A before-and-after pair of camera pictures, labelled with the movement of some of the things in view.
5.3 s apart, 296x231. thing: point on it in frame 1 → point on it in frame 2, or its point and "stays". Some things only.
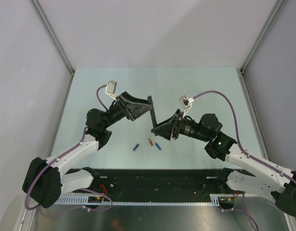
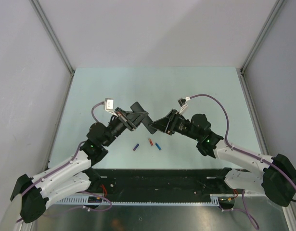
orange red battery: x=150 y=142 stays
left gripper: x=131 y=107 → x=130 y=120
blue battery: x=158 y=146 stays
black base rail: x=154 y=182 stays
